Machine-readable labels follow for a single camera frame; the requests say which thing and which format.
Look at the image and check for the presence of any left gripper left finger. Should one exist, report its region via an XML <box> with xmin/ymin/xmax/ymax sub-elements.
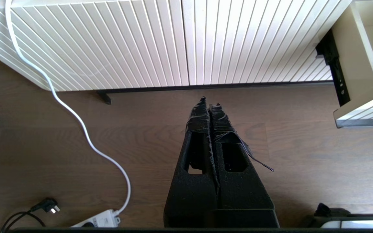
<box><xmin>164</xmin><ymin>96</ymin><xmax>219</xmax><ymax>227</ymax></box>

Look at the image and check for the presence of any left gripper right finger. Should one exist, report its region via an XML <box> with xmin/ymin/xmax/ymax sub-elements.
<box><xmin>209</xmin><ymin>104</ymin><xmax>275</xmax><ymax>209</ymax></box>

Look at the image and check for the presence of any cream fluted drawer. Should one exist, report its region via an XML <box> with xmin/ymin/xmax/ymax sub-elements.
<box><xmin>331</xmin><ymin>0</ymin><xmax>373</xmax><ymax>129</ymax></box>

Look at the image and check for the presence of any dark robot base chassis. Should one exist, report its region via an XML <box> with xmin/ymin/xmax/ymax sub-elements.
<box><xmin>301</xmin><ymin>203</ymin><xmax>373</xmax><ymax>229</ymax></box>

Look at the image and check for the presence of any white ribbed cabinet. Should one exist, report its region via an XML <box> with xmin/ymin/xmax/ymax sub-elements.
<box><xmin>0</xmin><ymin>0</ymin><xmax>352</xmax><ymax>94</ymax></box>

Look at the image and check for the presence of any white power strip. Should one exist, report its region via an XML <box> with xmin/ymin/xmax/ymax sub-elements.
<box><xmin>70</xmin><ymin>209</ymin><xmax>121</xmax><ymax>228</ymax></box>

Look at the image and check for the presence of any cream fluted cabinet door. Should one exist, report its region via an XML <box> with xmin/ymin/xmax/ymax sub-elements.
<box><xmin>183</xmin><ymin>0</ymin><xmax>352</xmax><ymax>86</ymax></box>

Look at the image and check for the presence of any cream fluted rounded-corner panel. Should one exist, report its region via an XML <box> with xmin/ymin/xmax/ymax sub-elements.
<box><xmin>0</xmin><ymin>0</ymin><xmax>190</xmax><ymax>92</ymax></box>

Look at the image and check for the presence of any thick white power cable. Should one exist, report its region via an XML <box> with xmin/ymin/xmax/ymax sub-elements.
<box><xmin>5</xmin><ymin>0</ymin><xmax>132</xmax><ymax>216</ymax></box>

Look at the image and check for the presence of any black plug with cable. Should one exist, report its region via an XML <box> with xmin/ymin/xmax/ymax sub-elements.
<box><xmin>0</xmin><ymin>197</ymin><xmax>60</xmax><ymax>232</ymax></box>

